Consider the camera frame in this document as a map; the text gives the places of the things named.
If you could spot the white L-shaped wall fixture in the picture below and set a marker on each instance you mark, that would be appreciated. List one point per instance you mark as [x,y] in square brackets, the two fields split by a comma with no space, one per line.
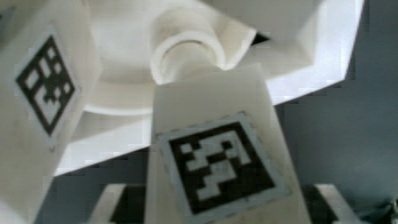
[304,64]

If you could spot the white stool leg front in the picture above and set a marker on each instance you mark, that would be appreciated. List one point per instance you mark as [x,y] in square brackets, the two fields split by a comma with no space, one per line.
[274,16]

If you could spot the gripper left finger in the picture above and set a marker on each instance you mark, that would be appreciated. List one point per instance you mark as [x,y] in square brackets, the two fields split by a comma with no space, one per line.
[121,205]

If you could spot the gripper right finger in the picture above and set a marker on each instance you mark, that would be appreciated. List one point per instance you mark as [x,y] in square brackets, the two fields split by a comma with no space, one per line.
[327,206]

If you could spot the white stool leg with tag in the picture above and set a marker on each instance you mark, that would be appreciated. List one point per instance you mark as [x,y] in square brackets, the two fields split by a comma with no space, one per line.
[50,70]

